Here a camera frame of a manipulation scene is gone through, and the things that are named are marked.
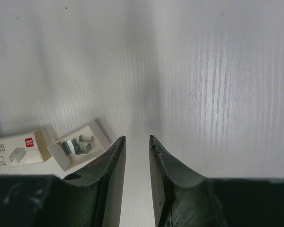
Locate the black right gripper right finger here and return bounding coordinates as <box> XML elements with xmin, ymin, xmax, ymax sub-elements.
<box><xmin>149</xmin><ymin>135</ymin><xmax>284</xmax><ymax>227</ymax></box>

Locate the small silver staple strip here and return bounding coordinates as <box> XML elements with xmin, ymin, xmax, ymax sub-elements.
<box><xmin>62</xmin><ymin>139</ymin><xmax>77</xmax><ymax>155</ymax></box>

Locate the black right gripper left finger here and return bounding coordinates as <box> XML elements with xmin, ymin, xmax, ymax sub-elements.
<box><xmin>0</xmin><ymin>136</ymin><xmax>126</xmax><ymax>227</ymax></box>

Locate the white red staple box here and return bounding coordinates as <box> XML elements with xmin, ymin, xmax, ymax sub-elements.
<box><xmin>0</xmin><ymin>129</ymin><xmax>52</xmax><ymax>168</ymax></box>

